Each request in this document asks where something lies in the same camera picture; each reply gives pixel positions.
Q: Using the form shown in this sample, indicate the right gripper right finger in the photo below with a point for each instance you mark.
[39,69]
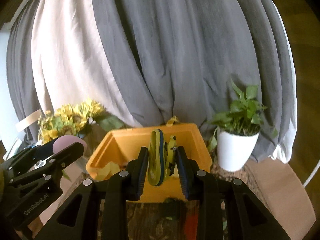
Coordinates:
[200,185]

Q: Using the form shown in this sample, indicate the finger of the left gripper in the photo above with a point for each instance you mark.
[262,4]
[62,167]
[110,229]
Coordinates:
[57,162]
[29,157]

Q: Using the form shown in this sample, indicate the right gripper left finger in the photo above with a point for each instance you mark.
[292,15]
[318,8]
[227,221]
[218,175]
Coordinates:
[125,185]

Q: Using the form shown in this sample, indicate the pink oval sponge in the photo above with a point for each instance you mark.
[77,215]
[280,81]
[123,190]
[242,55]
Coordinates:
[66,140]

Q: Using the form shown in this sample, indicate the yellow strap keychain toy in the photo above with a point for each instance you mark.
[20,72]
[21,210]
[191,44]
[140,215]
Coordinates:
[162,158]

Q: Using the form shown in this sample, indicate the red fluffy strawberry plush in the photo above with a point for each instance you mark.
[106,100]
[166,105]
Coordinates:
[190,223]

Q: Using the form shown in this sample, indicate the black green round plush ball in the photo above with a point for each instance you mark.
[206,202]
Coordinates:
[172,202]

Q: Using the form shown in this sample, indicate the orange plastic storage crate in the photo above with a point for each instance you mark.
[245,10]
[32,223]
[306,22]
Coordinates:
[123,145]

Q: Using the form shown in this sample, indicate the patterned oriental rug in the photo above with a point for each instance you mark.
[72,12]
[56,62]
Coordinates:
[157,221]

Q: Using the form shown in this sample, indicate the sunflower bouquet in vase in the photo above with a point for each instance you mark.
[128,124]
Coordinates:
[76,120]

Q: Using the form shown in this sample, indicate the potted green plant white pot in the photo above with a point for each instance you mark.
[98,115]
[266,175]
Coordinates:
[237,129]

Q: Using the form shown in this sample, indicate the beige sheer curtain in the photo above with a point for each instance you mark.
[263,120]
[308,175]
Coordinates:
[68,60]

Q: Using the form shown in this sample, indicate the white floor lamp pole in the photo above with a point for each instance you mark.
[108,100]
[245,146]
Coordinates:
[311,174]

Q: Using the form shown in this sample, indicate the grey curtain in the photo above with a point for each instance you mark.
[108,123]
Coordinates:
[178,58]

